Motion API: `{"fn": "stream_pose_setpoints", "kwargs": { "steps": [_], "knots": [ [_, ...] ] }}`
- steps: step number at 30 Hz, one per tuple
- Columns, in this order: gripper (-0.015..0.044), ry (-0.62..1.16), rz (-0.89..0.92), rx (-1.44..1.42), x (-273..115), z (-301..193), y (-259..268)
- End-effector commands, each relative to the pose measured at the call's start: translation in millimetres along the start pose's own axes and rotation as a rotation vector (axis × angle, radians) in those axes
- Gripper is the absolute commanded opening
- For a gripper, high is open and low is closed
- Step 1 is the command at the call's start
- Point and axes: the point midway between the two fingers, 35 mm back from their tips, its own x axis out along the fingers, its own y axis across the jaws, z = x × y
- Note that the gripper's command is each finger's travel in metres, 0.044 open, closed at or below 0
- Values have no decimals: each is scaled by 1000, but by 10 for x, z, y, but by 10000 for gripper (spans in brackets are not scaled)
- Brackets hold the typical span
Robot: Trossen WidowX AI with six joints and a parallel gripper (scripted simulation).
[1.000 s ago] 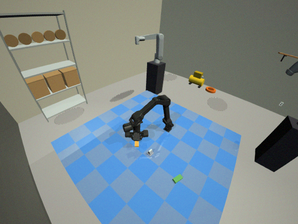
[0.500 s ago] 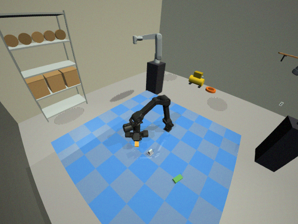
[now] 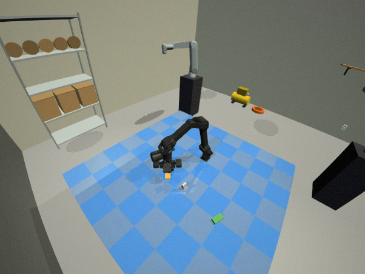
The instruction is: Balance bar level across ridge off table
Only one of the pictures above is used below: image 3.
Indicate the green rectangular block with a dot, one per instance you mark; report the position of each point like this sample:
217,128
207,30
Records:
217,218

